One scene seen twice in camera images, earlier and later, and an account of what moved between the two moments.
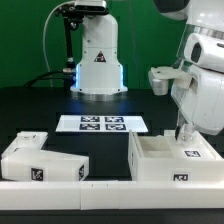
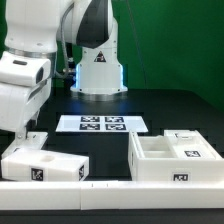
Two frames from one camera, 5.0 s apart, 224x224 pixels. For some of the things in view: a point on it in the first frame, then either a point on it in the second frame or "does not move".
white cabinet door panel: x=25 y=141 does not move
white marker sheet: x=102 y=123 does not move
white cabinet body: x=151 y=158 does not move
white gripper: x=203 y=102 to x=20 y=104
